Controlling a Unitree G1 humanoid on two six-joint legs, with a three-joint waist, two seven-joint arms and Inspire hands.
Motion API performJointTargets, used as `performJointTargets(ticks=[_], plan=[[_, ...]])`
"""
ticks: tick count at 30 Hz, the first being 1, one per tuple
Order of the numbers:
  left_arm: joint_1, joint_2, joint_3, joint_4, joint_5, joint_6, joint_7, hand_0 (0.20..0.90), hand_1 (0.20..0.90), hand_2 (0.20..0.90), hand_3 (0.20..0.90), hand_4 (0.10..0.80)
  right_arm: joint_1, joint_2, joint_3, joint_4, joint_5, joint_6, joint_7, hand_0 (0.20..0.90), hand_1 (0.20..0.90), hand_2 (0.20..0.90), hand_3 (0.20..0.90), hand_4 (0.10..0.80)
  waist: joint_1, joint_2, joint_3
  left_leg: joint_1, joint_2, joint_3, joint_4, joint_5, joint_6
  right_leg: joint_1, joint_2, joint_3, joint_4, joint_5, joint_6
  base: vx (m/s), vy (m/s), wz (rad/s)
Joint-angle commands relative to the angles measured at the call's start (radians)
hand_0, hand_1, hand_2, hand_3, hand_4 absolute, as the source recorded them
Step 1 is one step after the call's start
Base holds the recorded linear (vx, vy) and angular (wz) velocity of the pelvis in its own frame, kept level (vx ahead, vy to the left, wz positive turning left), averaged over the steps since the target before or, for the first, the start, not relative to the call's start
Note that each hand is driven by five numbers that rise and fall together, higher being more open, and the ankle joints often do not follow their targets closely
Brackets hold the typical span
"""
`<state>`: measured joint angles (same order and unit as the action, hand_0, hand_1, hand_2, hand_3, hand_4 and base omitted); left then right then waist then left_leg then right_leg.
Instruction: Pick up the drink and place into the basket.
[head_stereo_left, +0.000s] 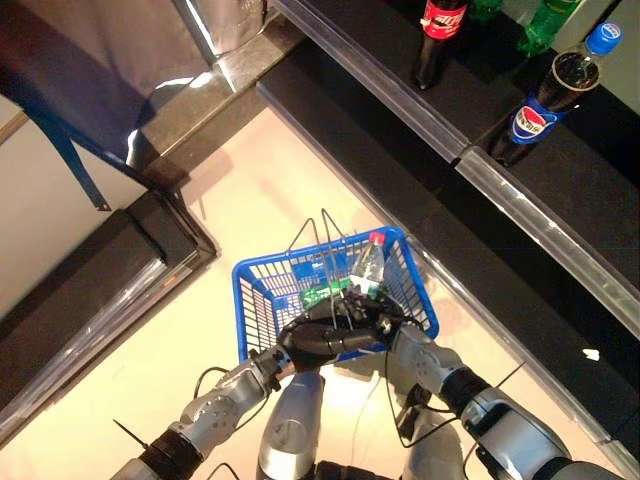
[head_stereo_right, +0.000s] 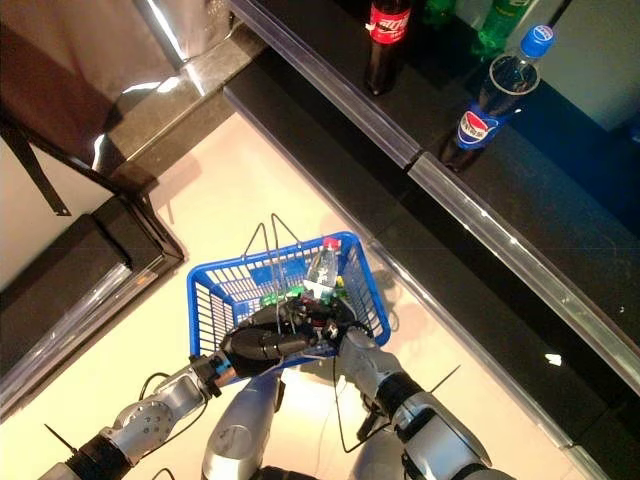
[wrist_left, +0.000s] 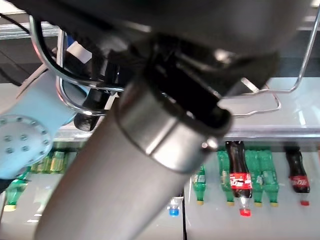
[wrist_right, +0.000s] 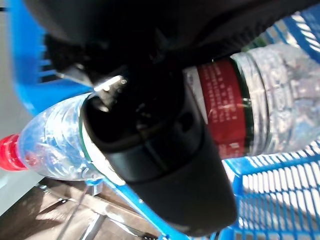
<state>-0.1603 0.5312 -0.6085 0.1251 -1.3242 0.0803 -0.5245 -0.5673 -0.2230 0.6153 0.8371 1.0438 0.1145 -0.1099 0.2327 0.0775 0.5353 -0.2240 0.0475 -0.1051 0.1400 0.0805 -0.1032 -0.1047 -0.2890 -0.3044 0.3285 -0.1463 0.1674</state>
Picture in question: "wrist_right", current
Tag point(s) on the clear water bottle red cap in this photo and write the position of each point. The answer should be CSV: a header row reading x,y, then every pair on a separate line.
x,y
225,105

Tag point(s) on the blue plastic shopping basket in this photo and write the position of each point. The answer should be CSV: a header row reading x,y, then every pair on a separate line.
x,y
27,75

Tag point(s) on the robot right hand black silver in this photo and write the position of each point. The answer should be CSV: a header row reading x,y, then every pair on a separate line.
x,y
162,162

